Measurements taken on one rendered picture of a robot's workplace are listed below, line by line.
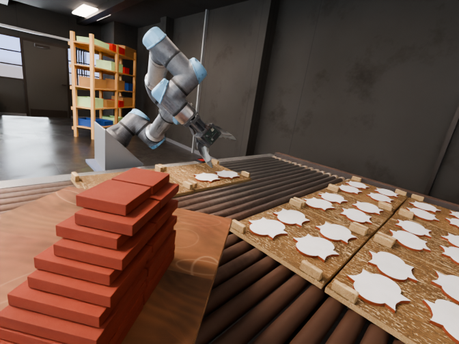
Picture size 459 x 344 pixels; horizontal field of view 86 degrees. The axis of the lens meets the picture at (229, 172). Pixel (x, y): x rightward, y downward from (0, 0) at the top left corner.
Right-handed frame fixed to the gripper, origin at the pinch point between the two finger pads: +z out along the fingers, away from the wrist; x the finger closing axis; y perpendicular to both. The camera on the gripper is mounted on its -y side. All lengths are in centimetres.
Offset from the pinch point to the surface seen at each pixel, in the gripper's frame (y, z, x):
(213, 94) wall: -413, 52, 165
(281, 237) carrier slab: 28.0, 24.5, -12.6
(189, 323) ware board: 61, -10, -35
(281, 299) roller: 49, 17, -26
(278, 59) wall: -256, 63, 229
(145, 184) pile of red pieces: 54, -27, -24
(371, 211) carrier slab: 19, 68, 26
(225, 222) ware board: 34.0, 0.2, -20.3
